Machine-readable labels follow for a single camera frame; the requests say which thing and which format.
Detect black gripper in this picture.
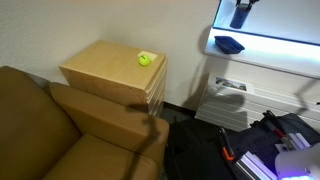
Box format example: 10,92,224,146
235,0,260,12

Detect blue labelled tin can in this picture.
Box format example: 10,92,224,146
229,4,251,30

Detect blue object on sill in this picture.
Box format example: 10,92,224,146
213,35,246,55

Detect white window sill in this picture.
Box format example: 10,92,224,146
203,28,320,80

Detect printed leaflet card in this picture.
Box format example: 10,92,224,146
214,76,248,92

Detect white slatted radiator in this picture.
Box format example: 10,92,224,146
194,73,320,133

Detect green tennis ball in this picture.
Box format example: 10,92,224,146
138,54,151,67

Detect light wood drawer cabinet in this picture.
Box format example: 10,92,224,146
58,39,168,117

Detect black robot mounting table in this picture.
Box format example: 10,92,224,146
173,112,320,180

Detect aluminium profile rails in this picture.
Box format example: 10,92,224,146
234,132,313,180

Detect brown leather armchair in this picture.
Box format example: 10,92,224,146
0,64,171,180

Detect red handled black clamp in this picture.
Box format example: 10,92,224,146
262,110,292,148

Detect orange handled black clamp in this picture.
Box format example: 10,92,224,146
218,127,236,162

